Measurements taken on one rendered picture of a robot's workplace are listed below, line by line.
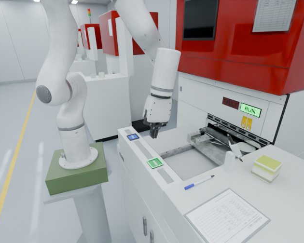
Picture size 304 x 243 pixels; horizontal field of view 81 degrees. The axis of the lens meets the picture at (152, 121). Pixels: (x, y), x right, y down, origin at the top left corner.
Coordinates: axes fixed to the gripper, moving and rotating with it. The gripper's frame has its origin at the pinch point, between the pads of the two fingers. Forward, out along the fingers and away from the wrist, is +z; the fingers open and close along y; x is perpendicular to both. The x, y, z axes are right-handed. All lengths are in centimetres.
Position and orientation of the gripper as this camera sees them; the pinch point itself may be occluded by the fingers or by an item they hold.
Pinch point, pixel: (153, 132)
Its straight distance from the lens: 71.5
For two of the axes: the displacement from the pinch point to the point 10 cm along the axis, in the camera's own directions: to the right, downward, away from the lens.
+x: 4.6, 3.7, -8.1
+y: -8.7, 0.2, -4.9
